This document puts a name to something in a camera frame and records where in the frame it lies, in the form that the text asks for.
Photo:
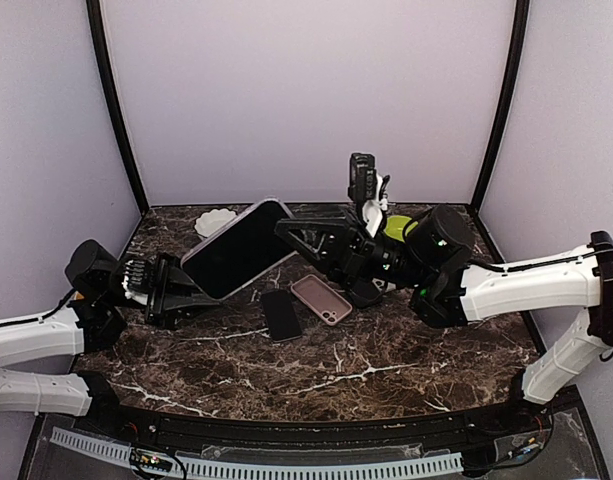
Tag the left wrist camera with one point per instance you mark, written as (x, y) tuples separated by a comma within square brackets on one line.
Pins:
[(137, 279)]

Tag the small circuit board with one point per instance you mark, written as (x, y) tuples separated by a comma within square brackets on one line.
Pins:
[(148, 461)]

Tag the black front rail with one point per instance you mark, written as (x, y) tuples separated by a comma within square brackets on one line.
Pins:
[(462, 428)]

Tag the white slotted cable duct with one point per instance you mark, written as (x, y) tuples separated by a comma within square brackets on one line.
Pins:
[(193, 467)]

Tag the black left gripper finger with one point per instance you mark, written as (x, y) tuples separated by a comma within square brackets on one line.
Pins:
[(182, 304), (177, 279)]

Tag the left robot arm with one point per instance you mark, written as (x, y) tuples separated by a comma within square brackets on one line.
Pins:
[(87, 320)]

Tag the right black frame post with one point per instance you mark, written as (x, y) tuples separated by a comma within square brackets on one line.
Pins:
[(507, 89)]

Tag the black frame post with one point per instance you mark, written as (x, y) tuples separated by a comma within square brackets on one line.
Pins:
[(507, 89), (114, 109)]

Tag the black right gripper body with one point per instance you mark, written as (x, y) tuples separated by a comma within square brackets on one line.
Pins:
[(352, 260)]

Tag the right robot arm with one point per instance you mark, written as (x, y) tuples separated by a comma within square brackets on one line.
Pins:
[(434, 257)]

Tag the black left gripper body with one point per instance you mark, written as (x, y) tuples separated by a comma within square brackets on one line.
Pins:
[(155, 315)]

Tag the green bowl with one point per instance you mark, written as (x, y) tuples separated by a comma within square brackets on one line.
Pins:
[(397, 227)]

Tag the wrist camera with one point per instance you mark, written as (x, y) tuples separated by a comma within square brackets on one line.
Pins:
[(137, 279), (368, 192)]

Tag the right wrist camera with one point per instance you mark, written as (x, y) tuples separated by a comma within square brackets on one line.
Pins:
[(368, 192)]

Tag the white scalloped bowl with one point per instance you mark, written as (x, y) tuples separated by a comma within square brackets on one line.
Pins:
[(210, 222)]

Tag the pink phone case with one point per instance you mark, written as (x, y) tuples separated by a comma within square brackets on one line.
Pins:
[(321, 299)]

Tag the left black frame post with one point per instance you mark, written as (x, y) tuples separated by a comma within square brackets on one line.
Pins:
[(114, 109)]

